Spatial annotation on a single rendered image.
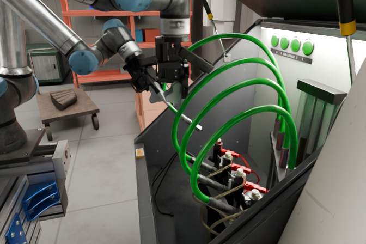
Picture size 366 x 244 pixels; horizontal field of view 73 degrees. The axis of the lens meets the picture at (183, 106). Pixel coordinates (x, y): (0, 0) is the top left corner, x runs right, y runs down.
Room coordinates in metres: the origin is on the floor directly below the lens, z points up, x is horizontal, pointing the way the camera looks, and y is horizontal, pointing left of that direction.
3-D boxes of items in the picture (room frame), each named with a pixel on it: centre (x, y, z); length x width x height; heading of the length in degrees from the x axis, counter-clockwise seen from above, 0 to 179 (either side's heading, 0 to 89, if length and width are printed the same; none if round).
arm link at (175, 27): (0.66, 0.02, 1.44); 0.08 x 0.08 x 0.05
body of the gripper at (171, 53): (0.66, 0.03, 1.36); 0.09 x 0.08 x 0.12; 102
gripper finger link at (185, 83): (0.64, 0.00, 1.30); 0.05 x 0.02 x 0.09; 12
